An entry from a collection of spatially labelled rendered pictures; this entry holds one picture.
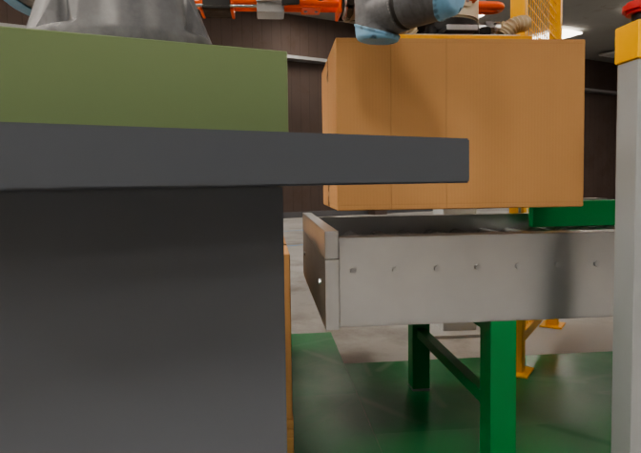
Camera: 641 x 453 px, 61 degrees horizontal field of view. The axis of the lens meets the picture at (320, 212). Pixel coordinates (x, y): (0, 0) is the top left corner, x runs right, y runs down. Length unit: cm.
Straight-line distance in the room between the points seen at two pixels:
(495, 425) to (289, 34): 1025
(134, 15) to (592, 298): 111
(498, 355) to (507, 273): 18
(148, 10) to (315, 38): 1089
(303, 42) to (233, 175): 1091
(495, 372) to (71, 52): 107
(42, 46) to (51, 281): 18
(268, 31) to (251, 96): 1048
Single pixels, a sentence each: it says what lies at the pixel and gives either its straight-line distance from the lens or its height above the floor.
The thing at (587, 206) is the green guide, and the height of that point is 62.
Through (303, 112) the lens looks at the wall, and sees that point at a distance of 1102.
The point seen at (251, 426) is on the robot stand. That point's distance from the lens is 57.
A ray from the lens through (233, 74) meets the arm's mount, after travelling 52.
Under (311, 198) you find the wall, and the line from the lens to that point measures 1101.
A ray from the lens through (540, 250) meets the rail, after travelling 128.
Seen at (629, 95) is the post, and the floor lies 87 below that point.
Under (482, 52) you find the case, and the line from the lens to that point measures 139.
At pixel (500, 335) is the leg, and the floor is 37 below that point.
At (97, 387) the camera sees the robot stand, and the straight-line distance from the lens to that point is 52.
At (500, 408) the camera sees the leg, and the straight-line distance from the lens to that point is 133.
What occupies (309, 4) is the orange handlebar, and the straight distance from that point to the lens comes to 149.
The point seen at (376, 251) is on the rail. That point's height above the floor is 56.
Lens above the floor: 71
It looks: 3 degrees down
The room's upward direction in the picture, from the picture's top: 1 degrees counter-clockwise
